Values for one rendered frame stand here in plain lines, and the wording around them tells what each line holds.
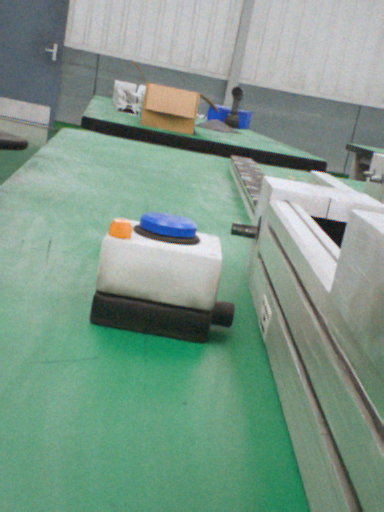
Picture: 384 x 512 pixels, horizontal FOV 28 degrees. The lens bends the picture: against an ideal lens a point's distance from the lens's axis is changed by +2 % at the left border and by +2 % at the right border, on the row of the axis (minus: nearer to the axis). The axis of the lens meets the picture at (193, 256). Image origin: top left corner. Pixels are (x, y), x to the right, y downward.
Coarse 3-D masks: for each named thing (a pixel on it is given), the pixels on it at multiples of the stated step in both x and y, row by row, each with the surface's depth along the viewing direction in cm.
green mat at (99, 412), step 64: (0, 192) 91; (64, 192) 100; (128, 192) 111; (192, 192) 125; (0, 256) 62; (64, 256) 66; (0, 320) 48; (64, 320) 50; (256, 320) 58; (0, 384) 39; (64, 384) 40; (128, 384) 41; (192, 384) 43; (256, 384) 45; (0, 448) 33; (64, 448) 33; (128, 448) 34; (192, 448) 36; (256, 448) 37
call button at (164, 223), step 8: (144, 216) 52; (152, 216) 52; (160, 216) 52; (168, 216) 52; (176, 216) 53; (144, 224) 51; (152, 224) 51; (160, 224) 51; (168, 224) 51; (176, 224) 51; (184, 224) 51; (192, 224) 52; (160, 232) 51; (168, 232) 51; (176, 232) 51; (184, 232) 51; (192, 232) 52
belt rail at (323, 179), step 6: (312, 174) 176; (318, 174) 172; (324, 174) 175; (312, 180) 176; (318, 180) 167; (324, 180) 161; (330, 180) 162; (336, 180) 164; (330, 186) 153; (336, 186) 150; (342, 186) 153; (348, 186) 155
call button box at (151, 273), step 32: (128, 256) 49; (160, 256) 49; (192, 256) 49; (96, 288) 50; (128, 288) 49; (160, 288) 49; (192, 288) 49; (96, 320) 50; (128, 320) 50; (160, 320) 50; (192, 320) 50; (224, 320) 53
